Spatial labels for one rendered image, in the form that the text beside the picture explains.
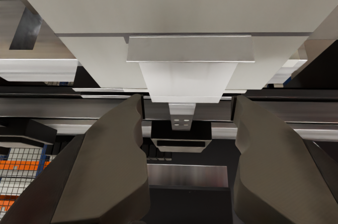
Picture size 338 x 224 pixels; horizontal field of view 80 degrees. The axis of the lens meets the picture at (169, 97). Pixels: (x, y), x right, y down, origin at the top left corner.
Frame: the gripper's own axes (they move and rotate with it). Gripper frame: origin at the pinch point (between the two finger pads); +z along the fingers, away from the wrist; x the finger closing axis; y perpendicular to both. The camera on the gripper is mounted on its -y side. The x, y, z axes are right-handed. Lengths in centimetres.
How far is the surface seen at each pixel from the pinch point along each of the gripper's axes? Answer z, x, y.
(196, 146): 19.8, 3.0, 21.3
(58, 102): 30.1, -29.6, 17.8
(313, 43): 166, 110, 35
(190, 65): 5.9, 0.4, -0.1
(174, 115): 14.7, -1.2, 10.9
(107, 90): 10.1, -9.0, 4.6
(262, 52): 5.0, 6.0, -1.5
